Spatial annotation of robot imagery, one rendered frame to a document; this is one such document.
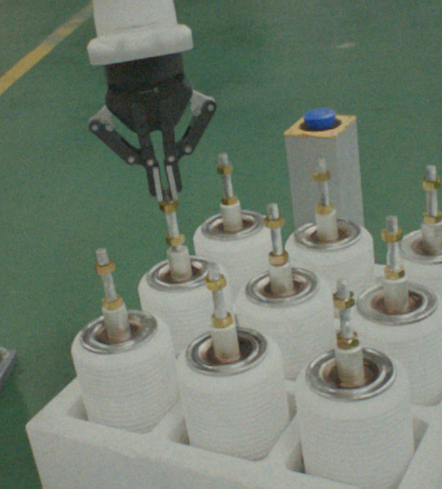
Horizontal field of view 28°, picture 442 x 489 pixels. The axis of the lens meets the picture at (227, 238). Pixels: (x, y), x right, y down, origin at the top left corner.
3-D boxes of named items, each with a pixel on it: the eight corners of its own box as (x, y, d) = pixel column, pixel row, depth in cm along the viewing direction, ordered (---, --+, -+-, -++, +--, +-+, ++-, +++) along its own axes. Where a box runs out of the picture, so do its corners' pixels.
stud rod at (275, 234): (279, 271, 90) (269, 201, 86) (287, 272, 89) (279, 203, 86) (273, 275, 89) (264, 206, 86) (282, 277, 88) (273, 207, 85)
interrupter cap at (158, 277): (219, 257, 98) (219, 251, 98) (215, 291, 92) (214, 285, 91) (151, 264, 99) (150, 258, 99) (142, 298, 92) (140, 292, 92)
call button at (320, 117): (299, 133, 112) (298, 117, 111) (312, 121, 115) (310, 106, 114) (328, 134, 110) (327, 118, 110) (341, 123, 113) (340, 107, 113)
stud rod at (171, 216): (174, 259, 94) (161, 192, 91) (173, 254, 95) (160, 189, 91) (183, 257, 94) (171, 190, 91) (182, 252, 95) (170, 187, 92)
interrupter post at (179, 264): (194, 270, 96) (189, 243, 95) (192, 281, 94) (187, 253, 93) (172, 272, 97) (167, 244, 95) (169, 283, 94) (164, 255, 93)
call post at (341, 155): (306, 346, 125) (283, 136, 112) (326, 320, 131) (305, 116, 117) (355, 354, 122) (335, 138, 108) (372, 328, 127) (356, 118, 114)
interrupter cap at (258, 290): (332, 277, 91) (331, 271, 90) (301, 315, 85) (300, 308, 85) (265, 268, 94) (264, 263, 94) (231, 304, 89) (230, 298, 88)
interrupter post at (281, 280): (298, 287, 90) (295, 257, 89) (288, 298, 88) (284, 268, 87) (277, 284, 91) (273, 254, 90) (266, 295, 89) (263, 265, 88)
